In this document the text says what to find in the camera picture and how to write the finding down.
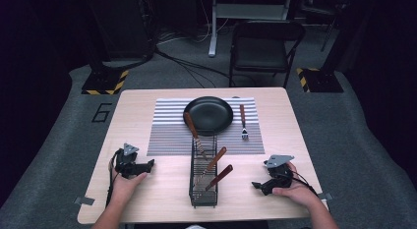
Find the grey tape piece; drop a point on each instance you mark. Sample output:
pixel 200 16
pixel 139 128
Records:
pixel 84 200
pixel 326 196

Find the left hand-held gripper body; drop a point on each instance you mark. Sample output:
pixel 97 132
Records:
pixel 126 163

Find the person's right hand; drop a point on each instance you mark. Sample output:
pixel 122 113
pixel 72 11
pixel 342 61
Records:
pixel 296 193

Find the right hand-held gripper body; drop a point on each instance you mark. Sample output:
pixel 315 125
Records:
pixel 278 175

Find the black folding chair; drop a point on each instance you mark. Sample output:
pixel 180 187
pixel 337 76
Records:
pixel 262 52

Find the striped grey placemat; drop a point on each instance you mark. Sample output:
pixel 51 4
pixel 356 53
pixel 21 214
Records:
pixel 170 137

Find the black round plate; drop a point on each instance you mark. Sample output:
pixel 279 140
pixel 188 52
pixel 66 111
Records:
pixel 209 114

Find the black stand base striped edge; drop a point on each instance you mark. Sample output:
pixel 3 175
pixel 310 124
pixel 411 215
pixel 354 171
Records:
pixel 103 81
pixel 323 81

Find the white metal desk frame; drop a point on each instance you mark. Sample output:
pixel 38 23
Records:
pixel 213 32

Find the person's left hand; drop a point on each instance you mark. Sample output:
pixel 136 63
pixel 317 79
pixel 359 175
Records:
pixel 126 186

